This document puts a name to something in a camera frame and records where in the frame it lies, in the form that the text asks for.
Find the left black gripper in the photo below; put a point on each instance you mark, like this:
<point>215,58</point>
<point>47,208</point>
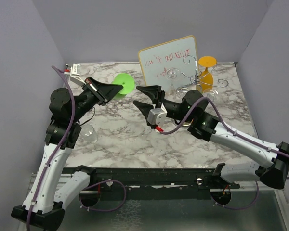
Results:
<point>104,92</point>

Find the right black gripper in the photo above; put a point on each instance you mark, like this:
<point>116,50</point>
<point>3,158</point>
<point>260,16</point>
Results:
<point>155,92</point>

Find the green plastic wine glass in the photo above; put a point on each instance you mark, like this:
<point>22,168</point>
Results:
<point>127,82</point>

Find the clear wine glass front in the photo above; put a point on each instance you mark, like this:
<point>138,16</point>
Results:
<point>173,75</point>

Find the clear wine glass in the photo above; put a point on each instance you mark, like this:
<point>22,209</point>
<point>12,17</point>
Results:
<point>89,134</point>
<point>182,91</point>
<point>173,75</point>
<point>211,94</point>

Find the orange plastic wine glass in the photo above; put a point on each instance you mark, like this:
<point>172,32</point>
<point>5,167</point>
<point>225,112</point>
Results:
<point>204,80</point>

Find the clear wine glass back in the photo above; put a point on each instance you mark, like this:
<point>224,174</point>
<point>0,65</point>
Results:
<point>182,91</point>

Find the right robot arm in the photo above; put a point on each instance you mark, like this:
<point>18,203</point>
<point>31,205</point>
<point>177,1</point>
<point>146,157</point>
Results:
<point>270,162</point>

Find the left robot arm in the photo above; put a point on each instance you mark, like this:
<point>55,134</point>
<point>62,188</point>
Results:
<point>45,205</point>

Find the chrome wine glass rack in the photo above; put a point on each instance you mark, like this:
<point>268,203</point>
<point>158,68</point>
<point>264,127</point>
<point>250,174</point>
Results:
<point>221,83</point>

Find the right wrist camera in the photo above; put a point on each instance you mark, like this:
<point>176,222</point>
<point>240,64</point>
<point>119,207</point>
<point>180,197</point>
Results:
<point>156,117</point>

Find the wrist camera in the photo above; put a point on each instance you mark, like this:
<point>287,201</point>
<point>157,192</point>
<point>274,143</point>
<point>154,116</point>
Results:
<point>156,117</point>
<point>72,72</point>

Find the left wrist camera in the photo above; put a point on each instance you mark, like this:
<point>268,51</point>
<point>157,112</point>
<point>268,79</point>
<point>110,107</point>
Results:
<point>72,72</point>

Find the small whiteboard yellow frame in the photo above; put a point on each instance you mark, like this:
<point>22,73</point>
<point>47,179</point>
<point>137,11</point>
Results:
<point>155,60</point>

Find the black front mounting rail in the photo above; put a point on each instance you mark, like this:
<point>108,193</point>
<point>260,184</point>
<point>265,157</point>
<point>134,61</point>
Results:
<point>152,183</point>

